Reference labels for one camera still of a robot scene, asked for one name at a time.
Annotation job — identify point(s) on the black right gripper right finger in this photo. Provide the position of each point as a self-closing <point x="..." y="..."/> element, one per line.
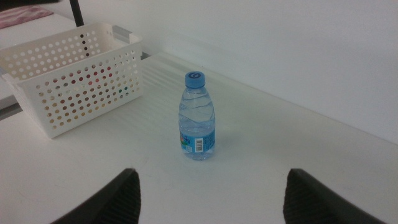
<point x="311" y="203"/>

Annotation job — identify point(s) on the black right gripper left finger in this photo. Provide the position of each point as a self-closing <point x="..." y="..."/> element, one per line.
<point x="115" y="203"/>

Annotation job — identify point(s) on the yellow tea bottle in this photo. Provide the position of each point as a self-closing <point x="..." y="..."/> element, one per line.
<point x="76" y="117"/>

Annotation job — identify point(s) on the clear water bottle blue cap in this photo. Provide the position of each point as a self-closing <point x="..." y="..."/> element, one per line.
<point x="197" y="118"/>

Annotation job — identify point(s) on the red soda can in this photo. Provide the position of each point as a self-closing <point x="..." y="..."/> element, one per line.
<point x="81" y="79"/>

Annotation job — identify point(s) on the white perforated plastic basket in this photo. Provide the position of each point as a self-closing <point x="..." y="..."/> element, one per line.
<point x="31" y="90"/>

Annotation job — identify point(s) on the black pole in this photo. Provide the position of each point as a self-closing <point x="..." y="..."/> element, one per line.
<point x="76" y="14"/>

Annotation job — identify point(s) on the pink striped cloth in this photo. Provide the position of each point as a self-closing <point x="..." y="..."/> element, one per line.
<point x="21" y="15"/>

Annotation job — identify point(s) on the grey metal rail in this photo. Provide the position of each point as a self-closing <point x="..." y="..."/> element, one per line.
<point x="122" y="31"/>

